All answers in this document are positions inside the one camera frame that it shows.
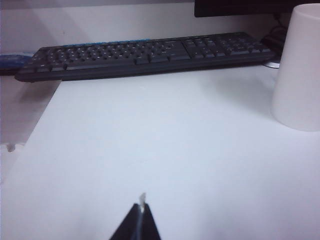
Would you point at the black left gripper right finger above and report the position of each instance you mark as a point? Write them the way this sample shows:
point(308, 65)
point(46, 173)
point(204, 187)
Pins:
point(150, 225)

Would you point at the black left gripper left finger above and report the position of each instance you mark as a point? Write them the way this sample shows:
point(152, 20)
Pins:
point(130, 225)

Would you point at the white cup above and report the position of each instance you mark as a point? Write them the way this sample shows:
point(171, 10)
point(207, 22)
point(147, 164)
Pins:
point(300, 75)

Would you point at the white board mat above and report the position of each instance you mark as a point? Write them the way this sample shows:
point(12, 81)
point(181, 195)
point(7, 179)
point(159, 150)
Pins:
point(175, 140)

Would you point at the white round plastic object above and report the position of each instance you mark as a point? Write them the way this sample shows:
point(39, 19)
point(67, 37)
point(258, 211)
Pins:
point(10, 148)

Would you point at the black computer keyboard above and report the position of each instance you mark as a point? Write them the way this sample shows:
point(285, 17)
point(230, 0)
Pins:
point(150, 60)

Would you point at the blue tissue pack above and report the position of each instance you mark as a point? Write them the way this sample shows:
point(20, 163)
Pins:
point(12, 61)

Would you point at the silver monitor stand base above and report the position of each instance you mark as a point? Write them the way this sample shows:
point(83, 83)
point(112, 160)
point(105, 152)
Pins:
point(272, 64)

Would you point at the black computer monitor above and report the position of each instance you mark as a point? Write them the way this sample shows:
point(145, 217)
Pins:
point(237, 7)

